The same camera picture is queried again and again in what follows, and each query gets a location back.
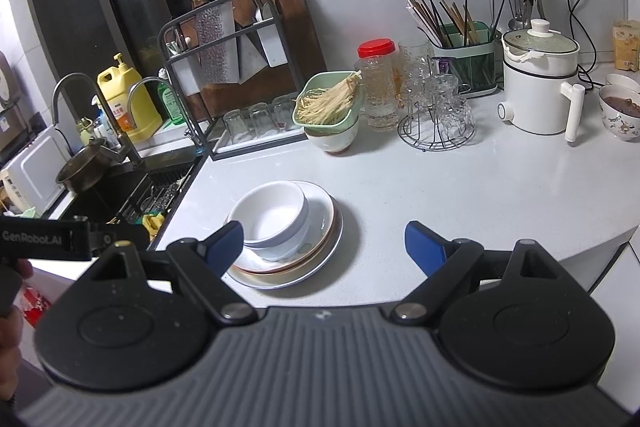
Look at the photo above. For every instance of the white bowl brown foot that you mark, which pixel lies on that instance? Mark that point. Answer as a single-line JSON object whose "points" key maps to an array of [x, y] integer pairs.
{"points": [[332, 139]]}

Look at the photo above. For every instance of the slim grey faucet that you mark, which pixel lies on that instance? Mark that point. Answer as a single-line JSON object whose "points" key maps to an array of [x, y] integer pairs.
{"points": [[192, 127]]}

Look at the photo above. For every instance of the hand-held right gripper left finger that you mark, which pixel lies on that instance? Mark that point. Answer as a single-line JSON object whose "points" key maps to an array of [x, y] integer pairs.
{"points": [[226, 241]]}

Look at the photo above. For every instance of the plain white bowl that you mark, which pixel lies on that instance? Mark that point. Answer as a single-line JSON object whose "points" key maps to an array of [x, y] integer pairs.
{"points": [[270, 207]]}

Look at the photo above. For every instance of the yellow paper packet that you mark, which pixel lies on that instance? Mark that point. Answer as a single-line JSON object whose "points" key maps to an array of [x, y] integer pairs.
{"points": [[627, 47]]}

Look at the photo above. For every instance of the person's left hand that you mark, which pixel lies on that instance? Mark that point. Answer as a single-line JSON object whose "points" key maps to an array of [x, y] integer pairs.
{"points": [[9, 337]]}

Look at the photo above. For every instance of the plain steel cleaver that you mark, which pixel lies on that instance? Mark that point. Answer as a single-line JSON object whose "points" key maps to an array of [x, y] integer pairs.
{"points": [[250, 57]]}

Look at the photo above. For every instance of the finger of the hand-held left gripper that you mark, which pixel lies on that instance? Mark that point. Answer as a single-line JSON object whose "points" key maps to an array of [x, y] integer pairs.
{"points": [[120, 239]]}

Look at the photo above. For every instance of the glass pot lid white knob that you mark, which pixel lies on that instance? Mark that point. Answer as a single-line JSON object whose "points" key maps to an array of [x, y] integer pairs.
{"points": [[540, 44]]}

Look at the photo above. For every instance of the red printed bag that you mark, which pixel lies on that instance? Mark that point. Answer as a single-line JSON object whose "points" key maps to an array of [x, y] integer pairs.
{"points": [[35, 304]]}

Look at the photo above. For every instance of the black sink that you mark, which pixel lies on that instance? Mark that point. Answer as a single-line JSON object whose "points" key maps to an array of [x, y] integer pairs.
{"points": [[100, 207]]}

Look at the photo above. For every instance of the small white bowl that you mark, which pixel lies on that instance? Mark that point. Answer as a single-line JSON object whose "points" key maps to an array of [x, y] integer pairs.
{"points": [[622, 80]]}

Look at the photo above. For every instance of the clear drinking glass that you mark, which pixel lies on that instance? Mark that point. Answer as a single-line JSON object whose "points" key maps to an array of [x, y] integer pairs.
{"points": [[282, 112], [234, 122], [259, 117]]}

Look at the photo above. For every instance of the grey knife and dish rack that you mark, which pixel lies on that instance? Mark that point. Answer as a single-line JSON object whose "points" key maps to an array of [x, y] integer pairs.
{"points": [[250, 144]]}

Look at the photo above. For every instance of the small pale green bottle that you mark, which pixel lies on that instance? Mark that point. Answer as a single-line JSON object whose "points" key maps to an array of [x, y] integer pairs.
{"points": [[85, 132]]}

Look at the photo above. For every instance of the yellow dish soap bottle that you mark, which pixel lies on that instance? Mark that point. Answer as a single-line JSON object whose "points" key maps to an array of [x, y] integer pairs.
{"points": [[130, 107]]}

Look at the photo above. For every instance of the dark saucepan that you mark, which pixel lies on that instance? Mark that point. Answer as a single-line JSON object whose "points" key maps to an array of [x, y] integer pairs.
{"points": [[80, 167]]}

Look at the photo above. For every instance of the pale enoki mushroom bundle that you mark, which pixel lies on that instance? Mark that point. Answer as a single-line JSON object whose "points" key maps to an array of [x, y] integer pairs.
{"points": [[320, 107]]}

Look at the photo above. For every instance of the large white pink-flower plate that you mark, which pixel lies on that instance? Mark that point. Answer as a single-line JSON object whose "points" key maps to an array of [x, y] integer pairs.
{"points": [[285, 281]]}

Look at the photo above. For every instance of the white rectangular blade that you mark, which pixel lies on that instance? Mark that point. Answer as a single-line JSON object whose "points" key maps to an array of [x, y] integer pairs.
{"points": [[270, 47]]}

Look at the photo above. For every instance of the tall grey faucet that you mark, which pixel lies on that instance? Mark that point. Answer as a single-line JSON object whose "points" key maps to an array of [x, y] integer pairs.
{"points": [[131, 152]]}

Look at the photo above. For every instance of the glass jar red lid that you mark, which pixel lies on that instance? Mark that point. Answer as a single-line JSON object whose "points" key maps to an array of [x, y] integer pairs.
{"points": [[377, 97]]}

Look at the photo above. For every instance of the white plastic box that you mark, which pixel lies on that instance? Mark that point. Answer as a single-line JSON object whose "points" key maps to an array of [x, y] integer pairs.
{"points": [[35, 167]]}

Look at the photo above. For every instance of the bundle of chopsticks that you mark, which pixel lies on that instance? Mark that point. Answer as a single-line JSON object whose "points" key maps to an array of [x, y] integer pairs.
{"points": [[435, 22]]}

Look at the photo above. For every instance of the hammered steel cleaver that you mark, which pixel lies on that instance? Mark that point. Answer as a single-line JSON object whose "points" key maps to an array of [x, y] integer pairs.
{"points": [[215, 47]]}

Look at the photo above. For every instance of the yellow sponge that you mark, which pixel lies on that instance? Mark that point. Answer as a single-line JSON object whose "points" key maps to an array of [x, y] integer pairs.
{"points": [[152, 223]]}

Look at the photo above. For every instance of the pale blue plastic bowl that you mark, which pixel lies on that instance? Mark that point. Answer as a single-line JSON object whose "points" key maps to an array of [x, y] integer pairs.
{"points": [[296, 237], [277, 255]]}

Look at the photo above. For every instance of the green square bowl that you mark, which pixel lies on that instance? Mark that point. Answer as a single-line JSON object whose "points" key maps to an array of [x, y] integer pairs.
{"points": [[320, 79]]}

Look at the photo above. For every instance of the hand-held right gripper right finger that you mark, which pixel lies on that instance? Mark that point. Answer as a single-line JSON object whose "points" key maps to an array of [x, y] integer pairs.
{"points": [[422, 247]]}

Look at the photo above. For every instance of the white electric cooking pot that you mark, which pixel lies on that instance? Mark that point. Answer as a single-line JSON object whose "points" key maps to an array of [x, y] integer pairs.
{"points": [[535, 107]]}

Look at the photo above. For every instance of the clear cut-glass cup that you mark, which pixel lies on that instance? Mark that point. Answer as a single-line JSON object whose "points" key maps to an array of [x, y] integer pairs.
{"points": [[416, 92], [455, 112], [415, 52]]}

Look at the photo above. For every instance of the dark wooden cutting board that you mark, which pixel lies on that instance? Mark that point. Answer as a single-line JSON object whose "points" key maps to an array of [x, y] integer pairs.
{"points": [[300, 32]]}

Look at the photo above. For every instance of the brown stewed food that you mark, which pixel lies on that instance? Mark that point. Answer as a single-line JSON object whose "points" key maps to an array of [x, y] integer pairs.
{"points": [[625, 104]]}

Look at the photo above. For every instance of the small white floral plate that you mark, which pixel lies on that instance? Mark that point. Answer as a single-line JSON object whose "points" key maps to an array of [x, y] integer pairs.
{"points": [[295, 268], [320, 212]]}

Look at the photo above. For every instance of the floral ceramic bowl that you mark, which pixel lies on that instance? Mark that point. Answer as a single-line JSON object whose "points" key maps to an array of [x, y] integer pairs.
{"points": [[617, 125]]}

